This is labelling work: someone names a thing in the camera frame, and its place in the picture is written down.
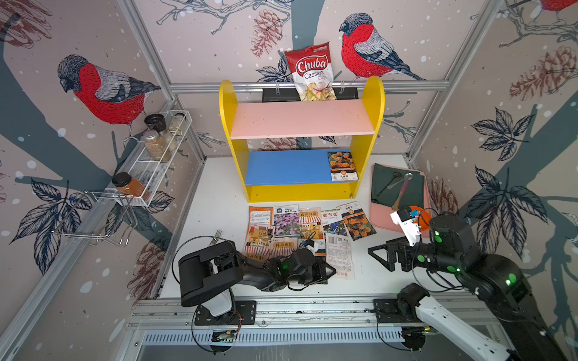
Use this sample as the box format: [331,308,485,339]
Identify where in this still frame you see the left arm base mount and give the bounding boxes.
[194,300,257,326]

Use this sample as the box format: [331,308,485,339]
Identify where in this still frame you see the striped shop seed bag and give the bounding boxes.
[298,208,324,240]

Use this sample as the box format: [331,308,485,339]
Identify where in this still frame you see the white orange seed bag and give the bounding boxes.
[248,206,273,226]

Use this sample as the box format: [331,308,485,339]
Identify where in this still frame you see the red Chuba chips bag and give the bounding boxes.
[284,43,337,102]

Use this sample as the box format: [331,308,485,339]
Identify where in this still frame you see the pink shop seed bag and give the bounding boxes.
[243,224,275,261]
[268,237,299,258]

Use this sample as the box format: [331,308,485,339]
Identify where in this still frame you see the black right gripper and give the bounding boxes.
[366,231,461,275]

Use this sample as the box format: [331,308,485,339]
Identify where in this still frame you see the orange marigold seed bag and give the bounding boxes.
[337,202,376,241]

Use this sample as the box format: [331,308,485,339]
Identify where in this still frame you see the white text seed bag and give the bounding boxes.
[325,233,355,280]

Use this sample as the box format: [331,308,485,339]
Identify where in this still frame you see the pale spice jar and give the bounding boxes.
[169,112,186,137]

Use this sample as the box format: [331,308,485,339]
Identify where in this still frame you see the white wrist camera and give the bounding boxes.
[300,232,317,253]
[391,206,423,246]

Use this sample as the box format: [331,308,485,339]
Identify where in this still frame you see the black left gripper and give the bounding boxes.
[287,259,340,287]

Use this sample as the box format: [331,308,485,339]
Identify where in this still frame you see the black lid spice jar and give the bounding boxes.
[144,114,167,135]

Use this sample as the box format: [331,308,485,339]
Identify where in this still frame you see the dark metal spoon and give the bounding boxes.
[376,171,402,197]

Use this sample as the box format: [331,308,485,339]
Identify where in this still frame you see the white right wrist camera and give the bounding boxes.
[391,206,423,246]

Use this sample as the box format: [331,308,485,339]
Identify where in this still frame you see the silver lid spice jar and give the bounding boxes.
[142,129,172,163]

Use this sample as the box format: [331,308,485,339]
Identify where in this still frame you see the yellow shelf unit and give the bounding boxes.
[219,77,385,203]

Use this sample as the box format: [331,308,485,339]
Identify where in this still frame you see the purple flower seed bag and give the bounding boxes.
[273,205,300,238]

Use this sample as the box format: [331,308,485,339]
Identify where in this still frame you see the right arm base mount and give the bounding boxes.
[373,283,430,323]

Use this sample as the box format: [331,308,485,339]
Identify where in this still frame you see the white wire spice rack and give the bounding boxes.
[117,110,191,213]

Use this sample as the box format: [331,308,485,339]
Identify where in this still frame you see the pink tray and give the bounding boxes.
[370,179,430,232]

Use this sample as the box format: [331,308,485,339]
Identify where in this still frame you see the orange bowl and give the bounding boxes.
[409,206,432,232]

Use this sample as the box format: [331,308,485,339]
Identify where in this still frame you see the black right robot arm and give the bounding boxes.
[368,214,566,360]

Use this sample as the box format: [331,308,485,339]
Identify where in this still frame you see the blue flower seed bag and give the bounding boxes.
[322,208,349,236]

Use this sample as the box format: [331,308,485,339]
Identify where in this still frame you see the dark green cloth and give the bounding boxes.
[370,163,425,208]

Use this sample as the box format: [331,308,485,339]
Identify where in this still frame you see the pink handled spoon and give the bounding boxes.
[391,173,413,211]

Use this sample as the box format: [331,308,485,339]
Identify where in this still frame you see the dark marigold seed bag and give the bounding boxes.
[313,239,327,257]

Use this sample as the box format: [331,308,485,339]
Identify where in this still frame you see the orange spice jar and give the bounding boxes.
[111,172,145,197]

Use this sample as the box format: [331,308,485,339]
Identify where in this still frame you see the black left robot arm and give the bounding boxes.
[171,238,337,317]

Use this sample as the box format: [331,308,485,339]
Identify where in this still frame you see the black wall holder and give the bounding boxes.
[262,87,359,102]

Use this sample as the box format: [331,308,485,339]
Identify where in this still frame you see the metal wire hook rack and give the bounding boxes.
[51,189,138,248]

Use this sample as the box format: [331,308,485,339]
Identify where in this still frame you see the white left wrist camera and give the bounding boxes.
[300,232,317,253]

